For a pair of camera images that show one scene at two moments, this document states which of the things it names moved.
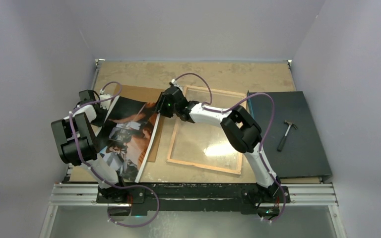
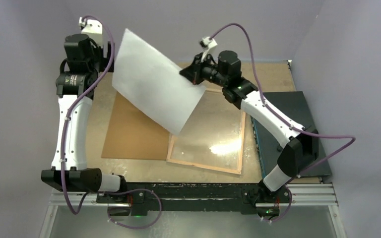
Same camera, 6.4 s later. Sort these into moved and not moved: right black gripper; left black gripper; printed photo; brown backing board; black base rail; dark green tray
Moved: right black gripper; left black gripper; brown backing board; printed photo
Not moved: dark green tray; black base rail
